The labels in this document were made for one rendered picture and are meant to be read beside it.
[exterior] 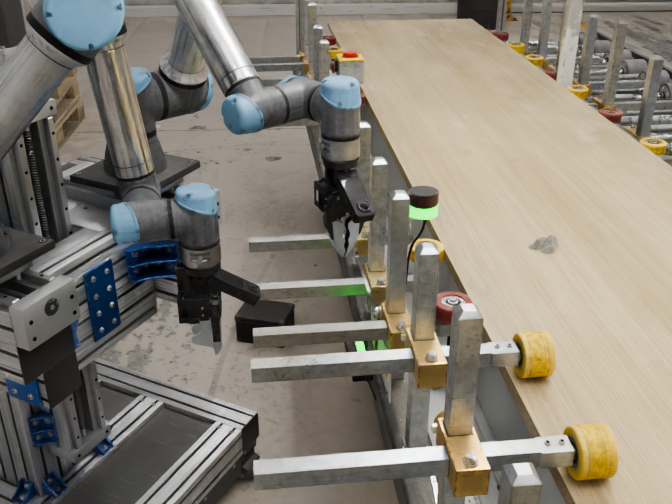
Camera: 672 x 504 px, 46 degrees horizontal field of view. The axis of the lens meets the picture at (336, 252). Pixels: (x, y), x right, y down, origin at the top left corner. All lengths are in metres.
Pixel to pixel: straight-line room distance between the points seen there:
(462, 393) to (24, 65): 0.84
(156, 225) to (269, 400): 1.47
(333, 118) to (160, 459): 1.21
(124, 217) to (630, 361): 0.95
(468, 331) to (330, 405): 1.74
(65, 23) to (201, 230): 0.43
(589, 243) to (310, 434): 1.19
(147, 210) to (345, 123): 0.40
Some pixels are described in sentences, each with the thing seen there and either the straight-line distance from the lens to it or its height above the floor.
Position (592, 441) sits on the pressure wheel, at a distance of 1.22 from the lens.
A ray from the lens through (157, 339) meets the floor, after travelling 3.20.
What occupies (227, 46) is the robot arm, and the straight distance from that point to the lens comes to 1.52.
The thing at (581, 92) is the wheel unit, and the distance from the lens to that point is 3.19.
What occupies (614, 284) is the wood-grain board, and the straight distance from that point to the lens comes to 1.78.
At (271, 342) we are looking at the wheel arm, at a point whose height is 0.84.
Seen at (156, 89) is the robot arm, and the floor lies 1.23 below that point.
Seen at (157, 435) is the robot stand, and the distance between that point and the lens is 2.40.
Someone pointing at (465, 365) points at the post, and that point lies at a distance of 1.12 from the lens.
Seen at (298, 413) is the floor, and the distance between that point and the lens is 2.76.
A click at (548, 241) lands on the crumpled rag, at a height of 0.91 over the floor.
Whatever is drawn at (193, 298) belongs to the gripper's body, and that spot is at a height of 0.96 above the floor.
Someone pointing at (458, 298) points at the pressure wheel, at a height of 0.91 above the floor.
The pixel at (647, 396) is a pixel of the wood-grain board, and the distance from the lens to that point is 1.46.
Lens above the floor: 1.74
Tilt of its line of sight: 27 degrees down
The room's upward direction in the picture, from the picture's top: straight up
